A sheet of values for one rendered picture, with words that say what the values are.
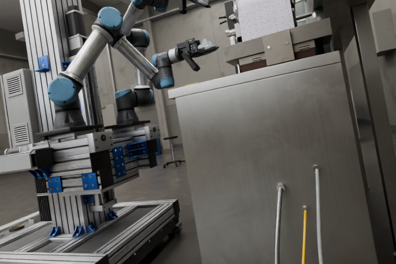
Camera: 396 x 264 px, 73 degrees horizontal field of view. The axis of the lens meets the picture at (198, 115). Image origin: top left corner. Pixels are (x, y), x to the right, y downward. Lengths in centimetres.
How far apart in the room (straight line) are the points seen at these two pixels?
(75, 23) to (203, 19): 834
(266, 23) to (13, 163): 133
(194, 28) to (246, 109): 905
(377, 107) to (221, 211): 82
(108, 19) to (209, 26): 850
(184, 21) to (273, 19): 897
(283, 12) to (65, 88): 102
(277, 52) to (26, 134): 148
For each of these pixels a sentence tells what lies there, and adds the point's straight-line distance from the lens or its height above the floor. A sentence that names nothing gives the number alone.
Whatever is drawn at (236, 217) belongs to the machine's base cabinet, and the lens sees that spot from 112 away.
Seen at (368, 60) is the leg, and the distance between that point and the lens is 141.
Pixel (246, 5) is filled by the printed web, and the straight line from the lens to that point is 136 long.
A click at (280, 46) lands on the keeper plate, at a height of 97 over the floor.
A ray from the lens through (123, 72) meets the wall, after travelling 1114.
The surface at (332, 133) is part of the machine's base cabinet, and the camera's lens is 100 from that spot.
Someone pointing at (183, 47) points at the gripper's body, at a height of 114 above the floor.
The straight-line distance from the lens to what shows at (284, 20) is 131.
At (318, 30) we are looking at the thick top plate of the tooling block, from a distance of 108.
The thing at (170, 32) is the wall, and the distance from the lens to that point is 1034.
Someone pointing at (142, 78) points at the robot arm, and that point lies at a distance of 191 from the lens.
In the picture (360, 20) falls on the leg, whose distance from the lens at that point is 144.
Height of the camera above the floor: 74
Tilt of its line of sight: 2 degrees up
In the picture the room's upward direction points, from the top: 9 degrees counter-clockwise
